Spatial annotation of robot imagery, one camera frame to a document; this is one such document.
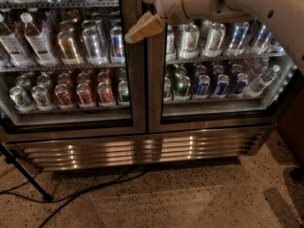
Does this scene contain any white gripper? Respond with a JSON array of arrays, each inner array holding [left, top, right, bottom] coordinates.
[[124, 0, 187, 44]]

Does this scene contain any glass fridge door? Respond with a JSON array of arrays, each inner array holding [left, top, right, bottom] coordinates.
[[149, 17, 301, 132], [0, 0, 145, 143]]

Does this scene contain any white orange tall can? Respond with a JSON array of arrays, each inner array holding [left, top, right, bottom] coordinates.
[[179, 24, 200, 59]]

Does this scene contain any black tripod leg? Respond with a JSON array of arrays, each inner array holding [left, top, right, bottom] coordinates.
[[0, 143, 52, 202]]

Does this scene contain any green soda can left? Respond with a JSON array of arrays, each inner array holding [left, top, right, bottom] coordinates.
[[118, 81, 130, 105]]

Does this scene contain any green soda can right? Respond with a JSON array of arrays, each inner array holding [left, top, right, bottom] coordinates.
[[174, 76, 191, 101]]

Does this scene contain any stainless fridge bottom grille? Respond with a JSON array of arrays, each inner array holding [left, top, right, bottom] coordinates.
[[6, 124, 275, 172]]

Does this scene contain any tea bottle white label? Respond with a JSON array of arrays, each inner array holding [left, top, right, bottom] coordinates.
[[20, 12, 59, 67]]

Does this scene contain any black floor cable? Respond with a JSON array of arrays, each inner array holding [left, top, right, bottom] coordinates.
[[0, 164, 160, 228]]

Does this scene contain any dark wooden cabinet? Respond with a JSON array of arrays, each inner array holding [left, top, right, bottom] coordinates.
[[277, 75, 304, 181]]

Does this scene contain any green white soda can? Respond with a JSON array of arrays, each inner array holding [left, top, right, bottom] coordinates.
[[9, 86, 35, 112]]

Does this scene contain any gold tall can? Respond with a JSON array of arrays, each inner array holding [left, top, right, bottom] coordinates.
[[57, 31, 84, 65]]

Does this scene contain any red soda can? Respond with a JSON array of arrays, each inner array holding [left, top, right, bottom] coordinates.
[[76, 83, 96, 107], [54, 84, 75, 109], [97, 82, 115, 106]]

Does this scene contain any blue soda can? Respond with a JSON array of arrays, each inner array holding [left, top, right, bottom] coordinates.
[[194, 74, 211, 99], [212, 74, 230, 98], [230, 73, 249, 98]]

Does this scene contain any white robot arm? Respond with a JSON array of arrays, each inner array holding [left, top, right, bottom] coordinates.
[[124, 0, 304, 73]]

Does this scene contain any clear water bottle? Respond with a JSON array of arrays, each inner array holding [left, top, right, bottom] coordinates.
[[245, 65, 280, 98]]

